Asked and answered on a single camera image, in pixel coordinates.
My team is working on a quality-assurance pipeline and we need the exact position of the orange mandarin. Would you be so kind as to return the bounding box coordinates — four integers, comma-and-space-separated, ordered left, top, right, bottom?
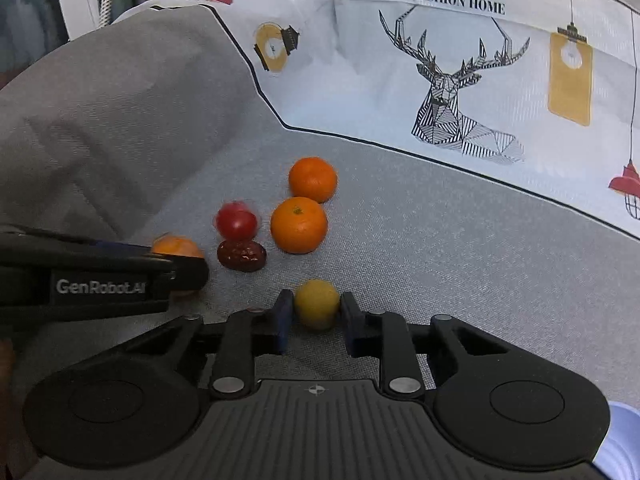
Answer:
270, 197, 329, 255
288, 156, 339, 204

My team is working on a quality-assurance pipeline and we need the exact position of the dark red date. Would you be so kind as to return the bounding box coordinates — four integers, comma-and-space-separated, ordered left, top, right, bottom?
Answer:
216, 240, 267, 273

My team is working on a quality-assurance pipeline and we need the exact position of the small yellow round fruit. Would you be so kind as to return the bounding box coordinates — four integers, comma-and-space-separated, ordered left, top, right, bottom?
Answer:
293, 279, 342, 331

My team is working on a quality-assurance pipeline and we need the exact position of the grey fabric cover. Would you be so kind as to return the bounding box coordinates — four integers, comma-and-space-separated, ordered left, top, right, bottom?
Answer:
0, 7, 640, 480

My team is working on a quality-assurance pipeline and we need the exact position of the plastic-wrapped red fruit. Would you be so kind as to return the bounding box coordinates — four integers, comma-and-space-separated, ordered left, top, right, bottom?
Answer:
214, 200, 262, 241

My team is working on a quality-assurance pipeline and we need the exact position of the plastic-wrapped orange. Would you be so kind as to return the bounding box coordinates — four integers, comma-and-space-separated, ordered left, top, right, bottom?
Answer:
150, 234, 206, 297

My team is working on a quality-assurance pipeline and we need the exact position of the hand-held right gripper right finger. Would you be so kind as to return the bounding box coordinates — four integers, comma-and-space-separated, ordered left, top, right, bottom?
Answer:
339, 291, 526, 401

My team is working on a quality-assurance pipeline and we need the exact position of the light blue plate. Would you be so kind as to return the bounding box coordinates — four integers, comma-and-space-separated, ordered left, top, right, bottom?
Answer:
592, 402, 640, 480

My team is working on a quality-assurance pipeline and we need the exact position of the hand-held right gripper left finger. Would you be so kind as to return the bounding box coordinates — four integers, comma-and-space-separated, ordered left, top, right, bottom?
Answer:
120, 289, 296, 401

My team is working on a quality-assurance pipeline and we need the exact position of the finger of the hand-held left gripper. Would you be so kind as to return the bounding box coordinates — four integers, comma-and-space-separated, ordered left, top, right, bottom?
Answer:
0, 226, 173, 262
167, 257, 210, 296

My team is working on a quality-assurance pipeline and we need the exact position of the white printed cloth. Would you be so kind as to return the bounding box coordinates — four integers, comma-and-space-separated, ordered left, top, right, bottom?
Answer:
112, 0, 640, 241

